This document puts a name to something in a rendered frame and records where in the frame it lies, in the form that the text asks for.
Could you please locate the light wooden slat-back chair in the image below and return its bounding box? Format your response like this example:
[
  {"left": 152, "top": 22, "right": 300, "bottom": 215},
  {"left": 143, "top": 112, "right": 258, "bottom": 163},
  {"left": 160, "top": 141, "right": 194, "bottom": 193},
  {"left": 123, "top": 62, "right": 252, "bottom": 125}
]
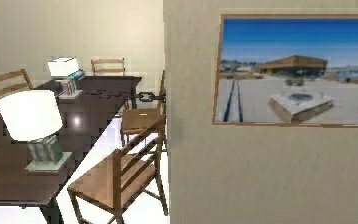
[
  {"left": 90, "top": 57, "right": 127, "bottom": 77},
  {"left": 0, "top": 68, "right": 34, "bottom": 107},
  {"left": 119, "top": 69, "right": 168, "bottom": 153},
  {"left": 67, "top": 123, "right": 170, "bottom": 224}
]

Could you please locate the teal striped book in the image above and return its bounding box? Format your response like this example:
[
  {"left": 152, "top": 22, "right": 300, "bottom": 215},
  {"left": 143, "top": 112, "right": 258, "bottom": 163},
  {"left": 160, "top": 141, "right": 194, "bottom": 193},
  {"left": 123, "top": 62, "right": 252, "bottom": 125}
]
[{"left": 68, "top": 68, "right": 87, "bottom": 81}]

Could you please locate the wood framed landscape picture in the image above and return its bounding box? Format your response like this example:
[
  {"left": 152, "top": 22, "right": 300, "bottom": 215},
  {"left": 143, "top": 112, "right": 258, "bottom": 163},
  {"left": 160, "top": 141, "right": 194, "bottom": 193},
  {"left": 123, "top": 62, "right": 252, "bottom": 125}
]
[{"left": 212, "top": 13, "right": 358, "bottom": 130}]

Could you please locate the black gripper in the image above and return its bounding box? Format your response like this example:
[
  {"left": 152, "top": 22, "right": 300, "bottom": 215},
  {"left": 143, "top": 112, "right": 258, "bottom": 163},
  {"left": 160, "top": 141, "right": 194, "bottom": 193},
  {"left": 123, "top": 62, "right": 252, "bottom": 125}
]
[{"left": 85, "top": 88, "right": 156, "bottom": 103}]

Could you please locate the dark brown dining table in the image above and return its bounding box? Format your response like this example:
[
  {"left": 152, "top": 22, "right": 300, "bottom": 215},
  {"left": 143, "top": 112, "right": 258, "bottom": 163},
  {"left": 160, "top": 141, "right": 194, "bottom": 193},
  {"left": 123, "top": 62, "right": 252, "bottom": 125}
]
[{"left": 0, "top": 75, "right": 143, "bottom": 224}]

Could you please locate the white shade teal striped lamp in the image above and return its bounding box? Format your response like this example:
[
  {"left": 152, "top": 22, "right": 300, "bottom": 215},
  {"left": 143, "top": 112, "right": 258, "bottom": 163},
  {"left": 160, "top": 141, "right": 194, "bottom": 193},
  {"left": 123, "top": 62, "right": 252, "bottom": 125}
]
[
  {"left": 47, "top": 56, "right": 85, "bottom": 101},
  {"left": 0, "top": 89, "right": 74, "bottom": 174}
]

